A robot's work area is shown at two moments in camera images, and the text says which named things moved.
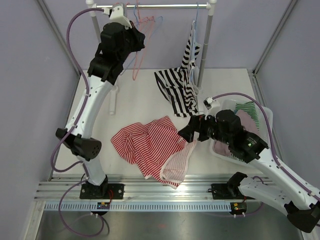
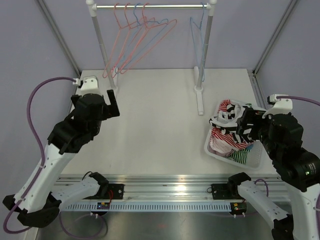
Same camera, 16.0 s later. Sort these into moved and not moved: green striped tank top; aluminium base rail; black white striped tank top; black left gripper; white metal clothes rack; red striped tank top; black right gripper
Moved: black right gripper; green striped tank top; red striped tank top; black left gripper; black white striped tank top
Not moved: white metal clothes rack; aluminium base rail
